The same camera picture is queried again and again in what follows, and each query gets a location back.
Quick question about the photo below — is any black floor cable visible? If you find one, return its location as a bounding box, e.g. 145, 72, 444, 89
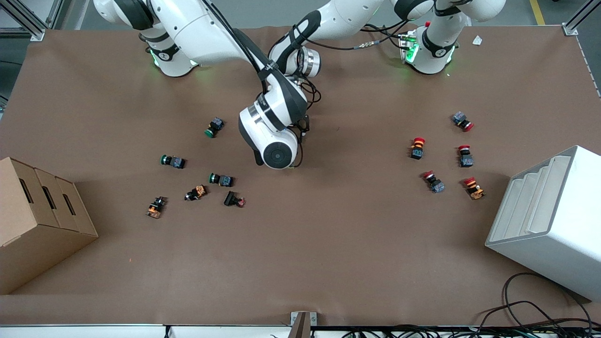
474, 300, 571, 331
502, 272, 594, 331

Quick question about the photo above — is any white stepped storage bin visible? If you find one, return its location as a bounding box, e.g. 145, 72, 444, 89
485, 145, 601, 302

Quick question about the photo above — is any aluminium frame post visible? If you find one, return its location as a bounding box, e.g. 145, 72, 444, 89
0, 0, 66, 42
562, 0, 601, 37

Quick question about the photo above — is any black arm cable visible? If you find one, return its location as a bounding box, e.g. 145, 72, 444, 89
308, 21, 425, 51

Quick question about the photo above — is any metal table edge bracket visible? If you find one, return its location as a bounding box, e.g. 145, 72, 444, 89
290, 311, 318, 338

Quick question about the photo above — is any brown cardboard bin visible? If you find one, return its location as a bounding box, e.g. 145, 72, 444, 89
0, 157, 59, 295
35, 168, 81, 274
55, 177, 99, 256

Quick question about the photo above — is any brown paper table cover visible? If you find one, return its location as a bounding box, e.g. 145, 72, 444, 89
0, 24, 601, 328

